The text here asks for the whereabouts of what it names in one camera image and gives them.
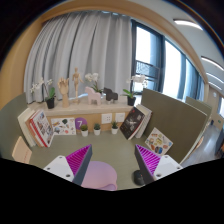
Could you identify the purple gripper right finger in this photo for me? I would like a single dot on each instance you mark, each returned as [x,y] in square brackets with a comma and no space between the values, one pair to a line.
[152,166]

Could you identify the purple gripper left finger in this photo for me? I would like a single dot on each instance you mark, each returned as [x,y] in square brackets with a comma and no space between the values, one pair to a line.
[72,167]

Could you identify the black computer mouse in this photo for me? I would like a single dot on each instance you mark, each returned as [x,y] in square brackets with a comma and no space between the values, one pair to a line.
[138,178]

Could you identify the colourful picture book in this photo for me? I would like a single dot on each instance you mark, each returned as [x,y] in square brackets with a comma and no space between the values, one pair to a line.
[158,142]

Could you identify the white book behind black book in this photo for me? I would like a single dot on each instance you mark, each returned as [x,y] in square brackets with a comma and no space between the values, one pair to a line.
[147,116]

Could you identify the small plant white pot left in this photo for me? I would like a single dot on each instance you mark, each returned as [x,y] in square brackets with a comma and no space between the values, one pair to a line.
[84,130]

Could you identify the small plant white pot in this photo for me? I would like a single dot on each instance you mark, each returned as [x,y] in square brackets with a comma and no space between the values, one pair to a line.
[84,130]
[114,128]
[97,129]

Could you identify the illustrated white picture card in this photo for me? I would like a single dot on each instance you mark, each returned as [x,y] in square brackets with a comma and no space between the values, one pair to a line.
[63,126]

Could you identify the small plant white pot middle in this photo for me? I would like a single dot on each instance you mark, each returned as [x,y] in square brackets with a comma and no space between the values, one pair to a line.
[97,129]

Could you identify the purple round number sign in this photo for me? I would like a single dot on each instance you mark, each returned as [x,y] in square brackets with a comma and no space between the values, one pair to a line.
[80,121]

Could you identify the wooden chair back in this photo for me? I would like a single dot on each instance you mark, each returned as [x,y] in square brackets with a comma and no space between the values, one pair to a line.
[21,152]

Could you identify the olive green desk partition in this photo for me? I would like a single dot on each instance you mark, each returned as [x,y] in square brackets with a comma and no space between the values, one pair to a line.
[181,122]

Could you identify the small plant white pot right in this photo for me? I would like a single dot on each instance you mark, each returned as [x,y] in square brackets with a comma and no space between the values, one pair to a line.
[114,128]

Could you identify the red and white book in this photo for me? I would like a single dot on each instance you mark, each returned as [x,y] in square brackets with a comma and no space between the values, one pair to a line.
[42,127]

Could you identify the wooden shelf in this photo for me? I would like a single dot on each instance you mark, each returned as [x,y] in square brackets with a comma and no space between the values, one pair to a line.
[92,113]

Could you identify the white book left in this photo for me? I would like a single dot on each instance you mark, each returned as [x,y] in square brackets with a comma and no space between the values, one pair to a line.
[22,119]

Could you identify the white orchid black pot right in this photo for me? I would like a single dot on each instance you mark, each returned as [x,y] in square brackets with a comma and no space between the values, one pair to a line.
[131,93]

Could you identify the white orchid black pot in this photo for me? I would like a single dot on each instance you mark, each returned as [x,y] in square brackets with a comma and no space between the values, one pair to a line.
[131,93]
[50,98]

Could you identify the pink wooden horse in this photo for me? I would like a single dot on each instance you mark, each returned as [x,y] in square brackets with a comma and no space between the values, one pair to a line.
[93,96]

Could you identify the white orchid black pot left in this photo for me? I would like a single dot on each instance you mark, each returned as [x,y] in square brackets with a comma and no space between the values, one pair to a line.
[50,98]

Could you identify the black wooden horse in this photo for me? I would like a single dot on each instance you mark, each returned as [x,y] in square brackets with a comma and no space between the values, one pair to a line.
[110,95]

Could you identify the wooden hand model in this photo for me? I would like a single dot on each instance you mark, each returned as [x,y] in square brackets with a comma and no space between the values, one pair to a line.
[63,89]

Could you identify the wooden mannequin figure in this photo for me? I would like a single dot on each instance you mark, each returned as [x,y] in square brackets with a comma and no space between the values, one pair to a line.
[76,78]

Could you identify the white orchid middle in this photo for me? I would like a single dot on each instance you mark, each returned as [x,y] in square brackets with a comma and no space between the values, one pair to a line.
[94,79]

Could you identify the grey curtain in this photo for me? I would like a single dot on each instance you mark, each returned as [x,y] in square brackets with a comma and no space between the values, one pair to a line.
[84,42]

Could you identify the white wall socket right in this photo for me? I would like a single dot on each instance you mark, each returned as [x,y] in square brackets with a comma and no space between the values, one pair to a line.
[119,117]

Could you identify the white wall socket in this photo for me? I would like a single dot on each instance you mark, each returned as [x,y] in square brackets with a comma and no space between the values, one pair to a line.
[119,117]
[106,118]

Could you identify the white wall socket left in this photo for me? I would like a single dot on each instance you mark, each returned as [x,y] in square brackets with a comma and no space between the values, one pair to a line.
[106,118]

